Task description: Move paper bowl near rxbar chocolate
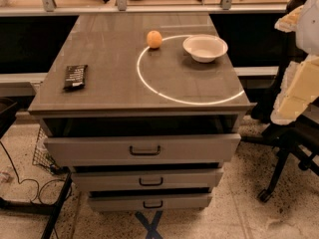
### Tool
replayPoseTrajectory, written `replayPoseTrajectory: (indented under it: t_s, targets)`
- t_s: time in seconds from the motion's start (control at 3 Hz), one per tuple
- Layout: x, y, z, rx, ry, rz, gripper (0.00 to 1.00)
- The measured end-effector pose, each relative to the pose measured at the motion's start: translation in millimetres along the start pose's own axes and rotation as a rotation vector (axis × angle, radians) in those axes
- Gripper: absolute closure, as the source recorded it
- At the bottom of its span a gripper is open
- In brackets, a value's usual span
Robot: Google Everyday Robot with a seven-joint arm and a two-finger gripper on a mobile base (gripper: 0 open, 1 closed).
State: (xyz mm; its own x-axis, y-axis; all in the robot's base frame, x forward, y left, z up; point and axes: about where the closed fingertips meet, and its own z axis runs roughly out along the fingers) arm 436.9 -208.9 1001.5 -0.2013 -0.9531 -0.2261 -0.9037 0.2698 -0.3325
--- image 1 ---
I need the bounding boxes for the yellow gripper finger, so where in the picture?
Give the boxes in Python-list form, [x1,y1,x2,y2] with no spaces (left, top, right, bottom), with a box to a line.
[270,55,319,125]
[274,5,303,33]

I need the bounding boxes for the blue tape cross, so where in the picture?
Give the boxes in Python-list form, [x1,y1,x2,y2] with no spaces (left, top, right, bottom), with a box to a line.
[135,211,163,239]

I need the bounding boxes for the drawer with black handle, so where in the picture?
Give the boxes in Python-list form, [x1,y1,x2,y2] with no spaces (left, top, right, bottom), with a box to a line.
[88,193,212,212]
[44,133,240,166]
[72,168,223,192]

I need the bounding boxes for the bottom drawer with black handle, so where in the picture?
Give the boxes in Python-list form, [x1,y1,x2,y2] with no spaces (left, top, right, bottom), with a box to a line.
[88,193,212,212]

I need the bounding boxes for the black metal stand frame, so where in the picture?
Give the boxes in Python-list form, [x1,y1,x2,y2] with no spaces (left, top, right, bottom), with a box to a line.
[0,98,73,239]

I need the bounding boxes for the top drawer with black handle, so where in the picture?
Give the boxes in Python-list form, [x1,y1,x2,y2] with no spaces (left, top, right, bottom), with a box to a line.
[44,133,240,166]

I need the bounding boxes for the white paper bowl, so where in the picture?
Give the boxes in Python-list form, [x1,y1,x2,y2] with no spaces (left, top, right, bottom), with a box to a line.
[182,34,228,63]

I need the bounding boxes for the orange fruit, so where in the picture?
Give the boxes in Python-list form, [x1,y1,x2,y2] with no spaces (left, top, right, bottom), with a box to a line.
[147,31,162,49]

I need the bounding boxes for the black rxbar chocolate bar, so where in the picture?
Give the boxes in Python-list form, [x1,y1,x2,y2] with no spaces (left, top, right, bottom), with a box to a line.
[64,65,88,91]

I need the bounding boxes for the black floor cable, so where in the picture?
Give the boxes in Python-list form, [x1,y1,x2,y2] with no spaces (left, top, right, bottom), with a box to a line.
[0,139,73,206]

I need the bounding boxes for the black wire basket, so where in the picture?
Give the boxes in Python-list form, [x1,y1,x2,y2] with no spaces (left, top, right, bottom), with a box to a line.
[32,128,57,174]

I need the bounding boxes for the grey drawer cabinet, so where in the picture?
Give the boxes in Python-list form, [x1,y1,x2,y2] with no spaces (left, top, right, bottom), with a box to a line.
[29,14,249,198]

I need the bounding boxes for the middle drawer with black handle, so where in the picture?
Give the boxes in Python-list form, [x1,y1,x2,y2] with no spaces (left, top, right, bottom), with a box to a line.
[72,168,223,192]

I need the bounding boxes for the black office chair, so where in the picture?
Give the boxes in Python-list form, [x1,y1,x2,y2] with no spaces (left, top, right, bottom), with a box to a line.
[243,0,319,202]

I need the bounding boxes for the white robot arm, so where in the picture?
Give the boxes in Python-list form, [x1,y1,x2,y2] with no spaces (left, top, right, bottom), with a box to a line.
[270,0,319,125]

